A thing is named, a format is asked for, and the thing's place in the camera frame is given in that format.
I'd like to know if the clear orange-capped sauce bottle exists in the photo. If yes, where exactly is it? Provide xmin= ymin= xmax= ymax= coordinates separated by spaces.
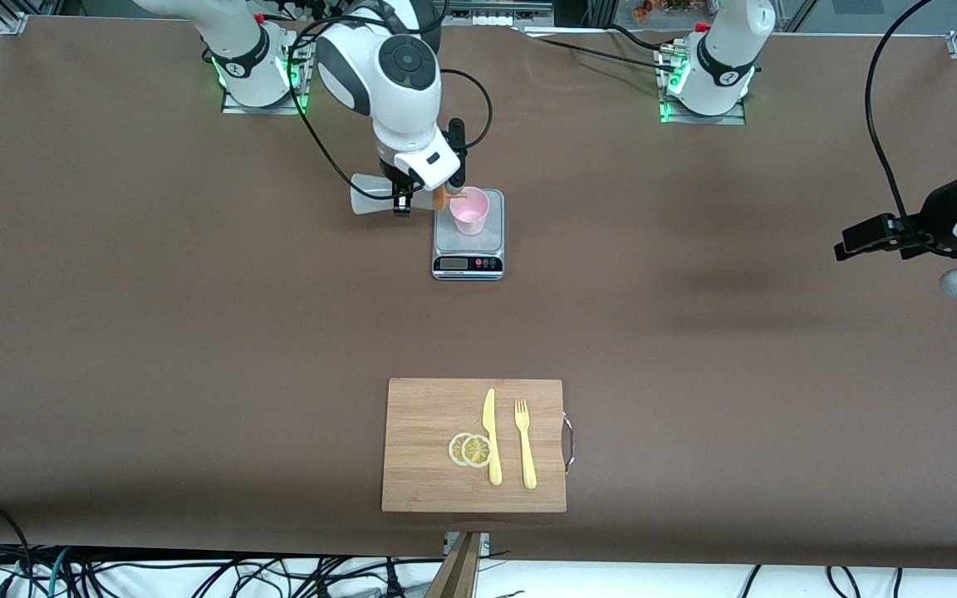
xmin=351 ymin=173 xmax=469 ymax=216

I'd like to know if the pink plastic cup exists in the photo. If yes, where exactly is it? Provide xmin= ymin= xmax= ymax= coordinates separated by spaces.
xmin=449 ymin=186 xmax=490 ymax=237

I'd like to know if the silver digital kitchen scale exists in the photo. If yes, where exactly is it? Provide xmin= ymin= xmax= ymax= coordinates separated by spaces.
xmin=432 ymin=189 xmax=505 ymax=282

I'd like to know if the yellow plastic knife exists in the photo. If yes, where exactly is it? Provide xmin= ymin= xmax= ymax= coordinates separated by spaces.
xmin=483 ymin=388 xmax=503 ymax=487

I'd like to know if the wooden cutting board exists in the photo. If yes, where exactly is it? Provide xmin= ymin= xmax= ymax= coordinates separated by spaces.
xmin=381 ymin=378 xmax=575 ymax=513

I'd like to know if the yellow plastic fork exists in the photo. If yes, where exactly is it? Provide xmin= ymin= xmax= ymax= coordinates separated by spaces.
xmin=514 ymin=399 xmax=537 ymax=490

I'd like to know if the brown table cover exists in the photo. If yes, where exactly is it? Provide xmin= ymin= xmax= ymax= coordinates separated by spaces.
xmin=0 ymin=15 xmax=957 ymax=571

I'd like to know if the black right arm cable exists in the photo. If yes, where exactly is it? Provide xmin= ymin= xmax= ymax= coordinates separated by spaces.
xmin=286 ymin=17 xmax=494 ymax=188

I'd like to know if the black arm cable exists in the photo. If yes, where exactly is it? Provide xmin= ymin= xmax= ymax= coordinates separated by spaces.
xmin=865 ymin=0 xmax=932 ymax=233
xmin=286 ymin=17 xmax=494 ymax=188

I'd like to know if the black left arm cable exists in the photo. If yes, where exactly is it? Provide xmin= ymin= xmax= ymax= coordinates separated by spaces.
xmin=865 ymin=0 xmax=932 ymax=233

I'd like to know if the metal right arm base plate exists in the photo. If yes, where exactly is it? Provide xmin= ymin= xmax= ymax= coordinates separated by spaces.
xmin=221 ymin=37 xmax=313 ymax=115

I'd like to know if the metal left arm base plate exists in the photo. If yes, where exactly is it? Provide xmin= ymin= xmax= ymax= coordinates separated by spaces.
xmin=660 ymin=46 xmax=747 ymax=125

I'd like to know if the black base power cable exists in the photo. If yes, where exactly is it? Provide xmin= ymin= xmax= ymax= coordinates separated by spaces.
xmin=520 ymin=25 xmax=683 ymax=74

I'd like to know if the wooden post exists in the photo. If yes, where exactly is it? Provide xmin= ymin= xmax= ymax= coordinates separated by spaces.
xmin=425 ymin=532 xmax=483 ymax=598

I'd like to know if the teal floor cable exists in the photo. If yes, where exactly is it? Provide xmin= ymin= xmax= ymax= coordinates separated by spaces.
xmin=45 ymin=547 xmax=72 ymax=598

